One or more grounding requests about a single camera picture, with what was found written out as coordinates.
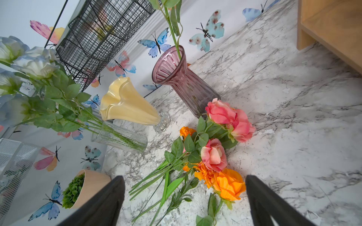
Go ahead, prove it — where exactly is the pink artificial rose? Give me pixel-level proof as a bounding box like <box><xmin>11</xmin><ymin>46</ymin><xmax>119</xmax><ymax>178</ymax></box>
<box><xmin>206</xmin><ymin>98</ymin><xmax>256</xmax><ymax>143</ymax></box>

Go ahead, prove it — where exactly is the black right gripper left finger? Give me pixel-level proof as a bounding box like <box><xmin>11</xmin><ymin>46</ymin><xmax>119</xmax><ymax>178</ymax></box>
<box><xmin>59</xmin><ymin>176</ymin><xmax>125</xmax><ymax>226</ymax></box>

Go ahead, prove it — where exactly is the potted green succulent plant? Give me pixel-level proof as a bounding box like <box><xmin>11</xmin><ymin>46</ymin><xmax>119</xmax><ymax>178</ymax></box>
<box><xmin>62</xmin><ymin>170</ymin><xmax>111</xmax><ymax>209</ymax></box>

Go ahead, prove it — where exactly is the orange flower front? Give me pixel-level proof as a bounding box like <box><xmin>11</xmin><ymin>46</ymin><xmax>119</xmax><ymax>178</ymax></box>
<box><xmin>213</xmin><ymin>168</ymin><xmax>246</xmax><ymax>201</ymax></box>

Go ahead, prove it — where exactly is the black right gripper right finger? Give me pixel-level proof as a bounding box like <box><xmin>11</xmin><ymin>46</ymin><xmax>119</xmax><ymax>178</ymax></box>
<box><xmin>246</xmin><ymin>175</ymin><xmax>314</xmax><ymax>226</ymax></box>

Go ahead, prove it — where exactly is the wooden corner shelf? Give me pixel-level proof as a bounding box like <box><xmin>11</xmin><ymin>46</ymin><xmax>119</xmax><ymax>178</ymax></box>
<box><xmin>297</xmin><ymin>0</ymin><xmax>362</xmax><ymax>73</ymax></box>

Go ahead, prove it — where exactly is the yellow ruffled vase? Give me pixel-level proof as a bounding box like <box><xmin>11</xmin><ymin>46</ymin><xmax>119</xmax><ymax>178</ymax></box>
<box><xmin>100</xmin><ymin>77</ymin><xmax>171</xmax><ymax>133</ymax></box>

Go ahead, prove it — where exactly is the white mesh wall basket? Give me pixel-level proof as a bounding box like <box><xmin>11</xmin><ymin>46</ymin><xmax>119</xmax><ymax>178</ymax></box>
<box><xmin>1</xmin><ymin>138</ymin><xmax>40</xmax><ymax>220</ymax></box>

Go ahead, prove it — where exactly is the purple ribbed glass vase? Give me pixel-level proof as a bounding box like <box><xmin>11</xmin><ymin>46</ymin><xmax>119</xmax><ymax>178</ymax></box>
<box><xmin>152</xmin><ymin>46</ymin><xmax>221</xmax><ymax>118</ymax></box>

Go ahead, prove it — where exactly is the orange artificial flower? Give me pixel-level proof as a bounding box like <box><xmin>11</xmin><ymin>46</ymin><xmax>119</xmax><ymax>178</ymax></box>
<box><xmin>148</xmin><ymin>0</ymin><xmax>183</xmax><ymax>59</ymax></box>

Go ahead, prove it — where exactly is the small orange marigold flower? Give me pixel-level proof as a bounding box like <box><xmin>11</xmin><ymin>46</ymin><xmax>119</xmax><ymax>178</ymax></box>
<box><xmin>180</xmin><ymin>127</ymin><xmax>196</xmax><ymax>139</ymax></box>

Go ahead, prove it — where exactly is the pile of green flower stems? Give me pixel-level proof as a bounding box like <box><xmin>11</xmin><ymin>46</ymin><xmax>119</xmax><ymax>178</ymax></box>
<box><xmin>129</xmin><ymin>117</ymin><xmax>238</xmax><ymax>226</ymax></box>

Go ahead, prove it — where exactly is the clear glass vase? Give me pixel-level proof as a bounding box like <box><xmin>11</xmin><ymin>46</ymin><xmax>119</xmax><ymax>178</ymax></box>
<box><xmin>91</xmin><ymin>121</ymin><xmax>148</xmax><ymax>153</ymax></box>

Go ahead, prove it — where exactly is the black wire wall basket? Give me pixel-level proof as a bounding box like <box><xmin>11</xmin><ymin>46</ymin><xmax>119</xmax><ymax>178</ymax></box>
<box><xmin>56</xmin><ymin>1</ymin><xmax>156</xmax><ymax>91</ymax></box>

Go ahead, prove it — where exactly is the white rose stem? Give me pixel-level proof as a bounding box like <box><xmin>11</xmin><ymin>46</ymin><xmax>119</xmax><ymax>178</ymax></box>
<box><xmin>1</xmin><ymin>71</ymin><xmax>23</xmax><ymax>96</ymax></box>
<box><xmin>11</xmin><ymin>56</ymin><xmax>60</xmax><ymax>80</ymax></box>
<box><xmin>1</xmin><ymin>36</ymin><xmax>30</xmax><ymax>65</ymax></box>
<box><xmin>1</xmin><ymin>94</ymin><xmax>31</xmax><ymax>127</ymax></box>
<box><xmin>25</xmin><ymin>47</ymin><xmax>59</xmax><ymax>61</ymax></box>

